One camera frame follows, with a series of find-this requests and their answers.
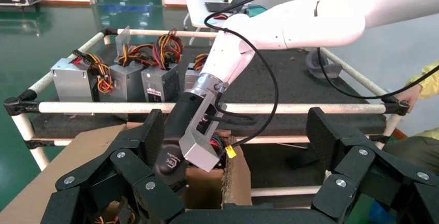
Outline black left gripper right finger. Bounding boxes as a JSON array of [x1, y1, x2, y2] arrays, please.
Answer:
[[305, 107, 439, 224]]

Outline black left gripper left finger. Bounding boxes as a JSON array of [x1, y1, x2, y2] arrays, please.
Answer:
[[40, 108, 186, 224]]

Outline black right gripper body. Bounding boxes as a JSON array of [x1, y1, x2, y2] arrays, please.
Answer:
[[152, 92, 208, 186]]

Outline yellow sleeved bystander forearm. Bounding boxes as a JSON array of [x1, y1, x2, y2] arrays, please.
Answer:
[[406, 61, 439, 100]]

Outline cardboard box with dividers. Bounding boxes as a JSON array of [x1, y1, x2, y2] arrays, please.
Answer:
[[0, 121, 253, 224]]

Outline bystander bare hand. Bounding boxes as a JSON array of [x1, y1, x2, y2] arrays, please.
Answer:
[[394, 84, 422, 113]]

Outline silver power supply, vent grille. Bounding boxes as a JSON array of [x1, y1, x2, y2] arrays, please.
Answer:
[[140, 28, 186, 103]]

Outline bystander body olive trousers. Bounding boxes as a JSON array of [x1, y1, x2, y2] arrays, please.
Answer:
[[382, 126, 439, 178]]

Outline clear acrylic label sign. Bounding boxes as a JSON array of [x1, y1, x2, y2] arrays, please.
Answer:
[[114, 26, 133, 58]]

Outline silver power supply, black connector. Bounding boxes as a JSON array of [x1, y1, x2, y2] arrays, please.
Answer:
[[50, 49, 114, 103]]

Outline grey round plastic object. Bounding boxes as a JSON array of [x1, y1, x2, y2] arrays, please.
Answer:
[[305, 48, 343, 79]]

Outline black cart mat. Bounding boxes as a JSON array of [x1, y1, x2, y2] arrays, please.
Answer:
[[29, 42, 388, 139]]

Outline white table with laptop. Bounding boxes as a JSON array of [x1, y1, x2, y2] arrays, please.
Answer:
[[184, 0, 268, 29]]

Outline power supply, yellow-black cable bundle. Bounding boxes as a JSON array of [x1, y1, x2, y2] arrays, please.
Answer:
[[209, 135, 227, 168]]

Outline silver power supply, red-yellow cables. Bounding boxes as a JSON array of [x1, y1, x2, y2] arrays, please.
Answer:
[[184, 53, 210, 91]]

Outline silver power supply, striped cables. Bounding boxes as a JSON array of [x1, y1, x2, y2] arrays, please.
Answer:
[[99, 43, 155, 103]]

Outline white pipe cart frame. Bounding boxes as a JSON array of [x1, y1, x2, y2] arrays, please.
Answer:
[[4, 27, 411, 199]]

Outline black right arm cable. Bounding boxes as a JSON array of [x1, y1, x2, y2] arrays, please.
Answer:
[[204, 0, 439, 155]]

